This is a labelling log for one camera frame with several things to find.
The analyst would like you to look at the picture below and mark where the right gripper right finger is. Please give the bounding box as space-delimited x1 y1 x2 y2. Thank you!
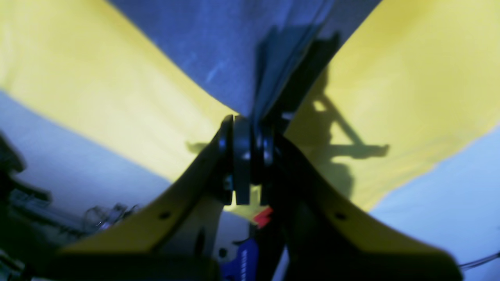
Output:
255 126 463 281

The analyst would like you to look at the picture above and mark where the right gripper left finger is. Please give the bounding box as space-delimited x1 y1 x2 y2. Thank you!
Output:
43 115 250 281

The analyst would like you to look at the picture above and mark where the blue-grey T-shirt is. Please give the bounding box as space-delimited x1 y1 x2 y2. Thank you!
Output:
111 0 380 117

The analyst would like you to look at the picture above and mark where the blue bar clamp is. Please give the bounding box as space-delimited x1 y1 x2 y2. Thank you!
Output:
216 207 279 281

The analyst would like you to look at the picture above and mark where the yellow table cloth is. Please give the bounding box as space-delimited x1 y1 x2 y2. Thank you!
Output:
1 0 499 224

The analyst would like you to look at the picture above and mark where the black cable bundle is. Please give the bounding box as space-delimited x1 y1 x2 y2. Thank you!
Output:
0 133 137 281

